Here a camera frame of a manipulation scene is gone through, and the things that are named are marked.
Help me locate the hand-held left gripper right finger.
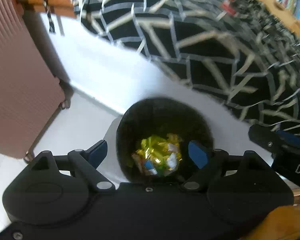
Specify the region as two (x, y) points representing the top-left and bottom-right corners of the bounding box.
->
(181, 141), (282, 193)

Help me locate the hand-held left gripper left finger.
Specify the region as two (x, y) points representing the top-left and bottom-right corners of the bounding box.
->
(13, 139), (115, 193)

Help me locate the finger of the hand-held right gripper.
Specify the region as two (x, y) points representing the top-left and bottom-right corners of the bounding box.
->
(276, 129), (300, 150)
(248, 124), (280, 159)

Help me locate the gold foil wrapper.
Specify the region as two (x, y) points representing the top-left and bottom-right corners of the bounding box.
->
(134, 135), (183, 175)

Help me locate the white blue paper packet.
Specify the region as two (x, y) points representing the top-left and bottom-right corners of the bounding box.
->
(143, 160), (158, 175)

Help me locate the trash bin with black bag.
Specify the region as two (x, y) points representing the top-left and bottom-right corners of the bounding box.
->
(101, 96), (214, 184)

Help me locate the person's yellow brown clothing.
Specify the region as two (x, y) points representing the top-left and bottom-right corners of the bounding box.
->
(237, 204), (300, 240)

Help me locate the black white patterned blanket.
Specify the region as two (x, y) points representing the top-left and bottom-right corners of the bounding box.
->
(72, 0), (300, 133)

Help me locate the pink ribbed suitcase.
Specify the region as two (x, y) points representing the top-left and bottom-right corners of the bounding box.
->
(0, 0), (72, 162)

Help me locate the wooden drawer shelf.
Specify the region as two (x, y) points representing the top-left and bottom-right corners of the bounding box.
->
(255, 0), (300, 48)

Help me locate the red white packet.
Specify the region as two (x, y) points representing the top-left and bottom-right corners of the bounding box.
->
(219, 0), (237, 15)

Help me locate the brown wooden stand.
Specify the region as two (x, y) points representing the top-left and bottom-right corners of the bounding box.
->
(14, 0), (78, 19)

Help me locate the black white strap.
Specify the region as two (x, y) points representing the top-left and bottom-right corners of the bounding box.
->
(41, 0), (57, 34)

